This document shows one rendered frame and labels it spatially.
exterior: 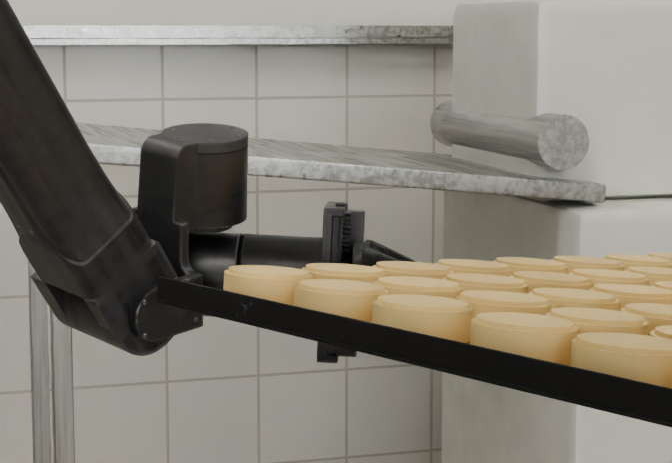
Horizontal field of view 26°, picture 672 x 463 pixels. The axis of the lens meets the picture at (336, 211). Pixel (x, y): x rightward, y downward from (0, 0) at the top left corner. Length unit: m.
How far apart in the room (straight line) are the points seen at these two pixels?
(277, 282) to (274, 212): 2.33
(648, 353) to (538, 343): 0.06
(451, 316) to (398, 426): 2.60
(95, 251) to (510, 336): 0.31
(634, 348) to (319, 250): 0.37
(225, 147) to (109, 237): 0.11
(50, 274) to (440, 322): 0.29
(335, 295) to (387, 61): 2.44
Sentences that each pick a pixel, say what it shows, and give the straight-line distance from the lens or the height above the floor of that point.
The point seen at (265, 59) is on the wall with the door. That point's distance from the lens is 3.09.
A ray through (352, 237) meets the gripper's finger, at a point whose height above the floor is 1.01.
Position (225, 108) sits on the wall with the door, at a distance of 3.08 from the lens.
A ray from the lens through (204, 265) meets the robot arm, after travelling 0.96.
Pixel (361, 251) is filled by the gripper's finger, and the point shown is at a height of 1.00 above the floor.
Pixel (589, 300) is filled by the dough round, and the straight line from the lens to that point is 0.79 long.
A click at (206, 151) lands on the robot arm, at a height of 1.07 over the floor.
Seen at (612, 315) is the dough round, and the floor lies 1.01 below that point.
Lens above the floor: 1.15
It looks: 7 degrees down
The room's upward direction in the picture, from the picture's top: straight up
